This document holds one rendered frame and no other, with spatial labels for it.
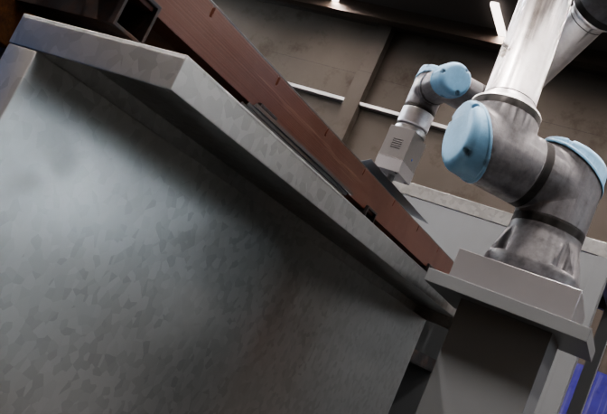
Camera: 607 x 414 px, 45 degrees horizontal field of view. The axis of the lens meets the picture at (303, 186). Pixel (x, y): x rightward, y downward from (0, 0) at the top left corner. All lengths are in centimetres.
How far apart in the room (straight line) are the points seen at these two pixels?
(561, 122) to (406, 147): 1095
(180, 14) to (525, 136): 58
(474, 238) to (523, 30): 103
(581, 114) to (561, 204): 1140
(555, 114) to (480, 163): 1148
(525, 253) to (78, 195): 68
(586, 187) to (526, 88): 18
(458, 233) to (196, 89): 168
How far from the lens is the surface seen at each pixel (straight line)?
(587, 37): 151
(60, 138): 73
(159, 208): 85
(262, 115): 81
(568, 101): 1270
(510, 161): 116
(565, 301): 113
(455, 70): 160
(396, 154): 164
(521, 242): 117
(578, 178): 122
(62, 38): 68
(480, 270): 115
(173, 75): 58
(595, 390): 413
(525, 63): 124
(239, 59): 96
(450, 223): 223
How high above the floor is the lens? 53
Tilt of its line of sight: 9 degrees up
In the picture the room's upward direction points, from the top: 24 degrees clockwise
